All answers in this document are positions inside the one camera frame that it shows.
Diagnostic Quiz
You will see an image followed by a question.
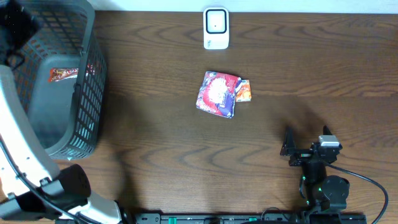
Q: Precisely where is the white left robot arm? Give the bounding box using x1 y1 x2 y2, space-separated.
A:
1 0 131 223

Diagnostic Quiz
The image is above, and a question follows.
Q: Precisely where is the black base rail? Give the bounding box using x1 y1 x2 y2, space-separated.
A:
134 213 367 224

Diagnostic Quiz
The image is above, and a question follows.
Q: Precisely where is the brown orange candy bar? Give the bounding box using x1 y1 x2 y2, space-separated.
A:
48 68 78 82

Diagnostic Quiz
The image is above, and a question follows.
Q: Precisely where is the black camera cable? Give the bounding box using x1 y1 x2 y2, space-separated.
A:
320 158 389 224

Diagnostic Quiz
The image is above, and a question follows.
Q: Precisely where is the dark grey plastic basket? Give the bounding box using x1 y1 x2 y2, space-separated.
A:
8 1 106 160

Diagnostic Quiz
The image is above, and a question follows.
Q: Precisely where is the red purple snack bag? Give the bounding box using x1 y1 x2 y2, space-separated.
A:
196 71 242 118

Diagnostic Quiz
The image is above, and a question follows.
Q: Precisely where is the white barcode scanner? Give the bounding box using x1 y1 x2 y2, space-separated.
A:
203 7 229 50

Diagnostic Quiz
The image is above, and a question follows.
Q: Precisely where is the orange tissue pack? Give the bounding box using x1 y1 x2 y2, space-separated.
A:
235 80 252 102

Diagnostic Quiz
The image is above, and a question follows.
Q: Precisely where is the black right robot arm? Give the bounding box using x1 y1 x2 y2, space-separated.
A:
280 126 349 213

